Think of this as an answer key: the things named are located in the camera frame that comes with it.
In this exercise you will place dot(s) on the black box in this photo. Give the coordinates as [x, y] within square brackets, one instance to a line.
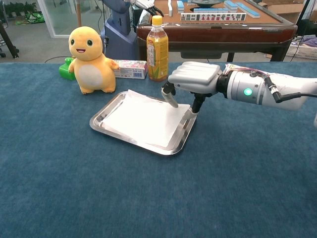
[136, 15]

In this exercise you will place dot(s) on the white paper napkin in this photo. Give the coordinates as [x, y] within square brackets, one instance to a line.
[143, 119]

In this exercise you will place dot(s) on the white framed glass partition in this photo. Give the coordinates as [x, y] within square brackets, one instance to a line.
[45, 19]

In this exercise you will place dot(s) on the row of face-up mahjong tiles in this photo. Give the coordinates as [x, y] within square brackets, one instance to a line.
[213, 17]

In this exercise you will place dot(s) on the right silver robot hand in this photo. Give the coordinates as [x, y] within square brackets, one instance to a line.
[195, 77]

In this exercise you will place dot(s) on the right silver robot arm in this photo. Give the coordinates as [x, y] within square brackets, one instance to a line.
[237, 84]

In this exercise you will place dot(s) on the white black background robot hand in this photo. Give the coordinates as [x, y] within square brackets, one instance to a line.
[147, 5]

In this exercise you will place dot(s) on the blue grey background robot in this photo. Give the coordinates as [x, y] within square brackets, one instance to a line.
[119, 42]

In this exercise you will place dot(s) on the dark wooden mahjong table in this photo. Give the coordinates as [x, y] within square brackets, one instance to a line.
[210, 33]

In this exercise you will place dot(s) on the dark round mahjong table dish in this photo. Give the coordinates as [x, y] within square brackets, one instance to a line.
[205, 3]

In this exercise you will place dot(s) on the silver metal tray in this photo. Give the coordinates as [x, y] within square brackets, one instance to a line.
[182, 138]

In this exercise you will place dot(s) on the yellow plush dinosaur toy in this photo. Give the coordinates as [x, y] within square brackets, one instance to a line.
[90, 72]

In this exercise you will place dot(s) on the green bag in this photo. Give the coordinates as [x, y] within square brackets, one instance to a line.
[34, 17]

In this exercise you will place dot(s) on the green potted plants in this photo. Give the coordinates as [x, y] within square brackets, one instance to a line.
[17, 8]

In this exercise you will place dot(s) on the stacked blue mahjong tile row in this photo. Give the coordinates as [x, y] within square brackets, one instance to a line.
[230, 4]

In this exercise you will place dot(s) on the blue table cloth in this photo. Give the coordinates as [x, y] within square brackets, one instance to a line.
[74, 186]

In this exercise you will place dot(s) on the black stand leg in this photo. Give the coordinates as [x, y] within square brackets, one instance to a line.
[8, 42]

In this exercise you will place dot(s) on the brown cardboard box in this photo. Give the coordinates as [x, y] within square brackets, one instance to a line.
[284, 8]

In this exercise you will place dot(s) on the green plastic container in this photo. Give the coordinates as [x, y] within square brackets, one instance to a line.
[65, 70]

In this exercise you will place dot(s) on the purple cloth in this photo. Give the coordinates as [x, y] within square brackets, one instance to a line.
[310, 41]

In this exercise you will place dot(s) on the black case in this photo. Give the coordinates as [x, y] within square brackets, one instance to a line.
[307, 27]

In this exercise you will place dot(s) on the short stack of blue mahjong tiles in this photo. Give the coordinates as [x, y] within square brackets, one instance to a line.
[180, 6]

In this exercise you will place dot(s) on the white printed snack bag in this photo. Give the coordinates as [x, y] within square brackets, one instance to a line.
[232, 67]

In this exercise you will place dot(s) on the tea bottle with yellow cap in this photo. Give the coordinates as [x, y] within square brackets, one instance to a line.
[157, 54]

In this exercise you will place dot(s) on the narrow white mahjong tile row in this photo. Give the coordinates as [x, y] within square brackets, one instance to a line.
[170, 7]

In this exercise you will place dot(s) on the white plastic basket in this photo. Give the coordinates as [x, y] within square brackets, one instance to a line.
[302, 52]

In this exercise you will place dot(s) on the long diagonal blue mahjong tile row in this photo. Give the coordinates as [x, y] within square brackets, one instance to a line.
[250, 11]

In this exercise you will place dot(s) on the row of blue-backed mahjong tiles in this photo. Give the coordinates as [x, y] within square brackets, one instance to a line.
[210, 10]

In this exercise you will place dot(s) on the pink white toothpaste box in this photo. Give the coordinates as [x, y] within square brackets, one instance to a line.
[131, 69]

